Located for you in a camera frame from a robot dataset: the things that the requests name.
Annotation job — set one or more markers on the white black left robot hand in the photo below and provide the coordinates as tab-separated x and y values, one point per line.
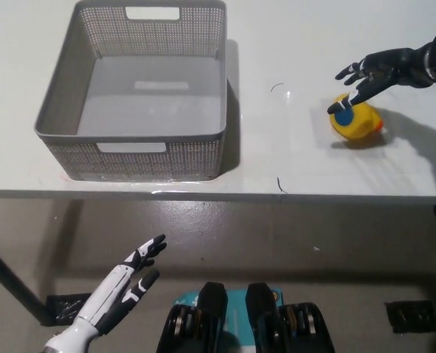
114	294

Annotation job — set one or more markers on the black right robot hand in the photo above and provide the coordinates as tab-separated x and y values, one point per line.
386	70

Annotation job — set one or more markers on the yellow rubber duck toy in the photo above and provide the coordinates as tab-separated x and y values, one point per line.
364	123

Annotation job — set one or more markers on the black floor tape patch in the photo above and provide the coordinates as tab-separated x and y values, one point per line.
409	316
65	309

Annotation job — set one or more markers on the black table leg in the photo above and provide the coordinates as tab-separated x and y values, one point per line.
11	279

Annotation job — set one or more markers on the black teal robot torso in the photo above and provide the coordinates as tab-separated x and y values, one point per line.
247	323

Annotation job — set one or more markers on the grey perforated plastic basket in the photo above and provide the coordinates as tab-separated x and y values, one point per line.
148	106

